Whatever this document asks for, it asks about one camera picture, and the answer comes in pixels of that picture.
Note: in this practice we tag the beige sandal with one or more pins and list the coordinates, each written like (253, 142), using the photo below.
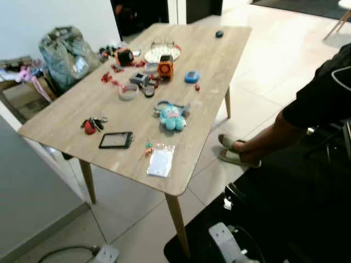
(238, 159)

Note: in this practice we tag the black chair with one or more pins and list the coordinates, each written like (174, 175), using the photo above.
(334, 139)

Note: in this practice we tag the black smartphone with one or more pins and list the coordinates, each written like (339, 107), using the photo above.
(115, 140)

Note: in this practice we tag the small blue case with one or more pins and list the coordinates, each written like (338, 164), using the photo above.
(192, 77)

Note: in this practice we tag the person in black clothes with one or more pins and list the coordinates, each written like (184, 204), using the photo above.
(323, 93)

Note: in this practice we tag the tall orange black gadget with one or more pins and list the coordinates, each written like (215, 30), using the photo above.
(165, 68)

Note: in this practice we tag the clear tape roll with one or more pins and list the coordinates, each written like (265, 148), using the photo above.
(128, 93)

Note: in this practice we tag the light wooden table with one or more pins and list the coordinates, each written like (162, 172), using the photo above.
(109, 109)

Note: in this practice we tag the small grey device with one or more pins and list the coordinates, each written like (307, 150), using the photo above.
(140, 79)

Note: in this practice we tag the key bunch with red fob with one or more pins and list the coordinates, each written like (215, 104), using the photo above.
(89, 126)

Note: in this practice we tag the white round plate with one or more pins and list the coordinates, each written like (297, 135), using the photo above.
(156, 53)

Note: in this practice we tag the small dark round object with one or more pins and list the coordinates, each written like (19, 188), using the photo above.
(219, 34)

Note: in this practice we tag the squat orange black box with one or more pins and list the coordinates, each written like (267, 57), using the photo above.
(125, 57)

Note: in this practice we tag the wooden leg white chair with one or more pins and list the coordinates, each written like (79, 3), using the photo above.
(341, 19)

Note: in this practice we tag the grey plastic bag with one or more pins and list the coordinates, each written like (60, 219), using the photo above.
(67, 57)

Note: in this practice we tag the brown cardboard box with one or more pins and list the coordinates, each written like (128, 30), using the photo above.
(24, 96)

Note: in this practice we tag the pink toy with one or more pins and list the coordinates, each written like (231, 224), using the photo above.
(27, 73)

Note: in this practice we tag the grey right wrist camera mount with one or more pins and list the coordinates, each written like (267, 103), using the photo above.
(225, 241)

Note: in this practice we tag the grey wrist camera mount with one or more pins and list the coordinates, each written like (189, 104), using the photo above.
(225, 241)
(107, 255)

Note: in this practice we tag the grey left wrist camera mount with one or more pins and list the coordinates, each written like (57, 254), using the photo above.
(107, 255)

